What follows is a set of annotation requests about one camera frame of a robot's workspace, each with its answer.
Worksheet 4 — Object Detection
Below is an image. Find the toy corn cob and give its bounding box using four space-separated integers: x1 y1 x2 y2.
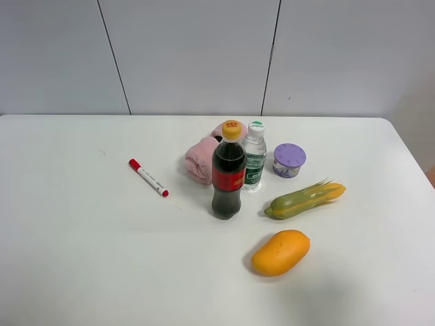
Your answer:
264 179 347 220

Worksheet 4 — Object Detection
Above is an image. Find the purple lidded round container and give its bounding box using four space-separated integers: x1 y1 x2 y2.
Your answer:
273 143 307 179

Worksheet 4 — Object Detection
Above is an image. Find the red white marker pen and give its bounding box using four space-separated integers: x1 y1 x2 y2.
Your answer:
128 158 169 198

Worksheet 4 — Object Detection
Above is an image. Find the pink rolled towel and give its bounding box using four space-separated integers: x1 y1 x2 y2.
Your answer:
185 123 247 185

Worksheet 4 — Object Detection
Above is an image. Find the dark cola bottle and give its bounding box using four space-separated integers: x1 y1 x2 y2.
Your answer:
212 120 247 220

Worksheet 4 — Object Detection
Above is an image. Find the yellow mango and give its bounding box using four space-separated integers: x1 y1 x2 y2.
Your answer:
251 230 311 277

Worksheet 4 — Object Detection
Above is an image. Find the clear water bottle green label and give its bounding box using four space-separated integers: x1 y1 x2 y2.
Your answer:
242 121 267 194

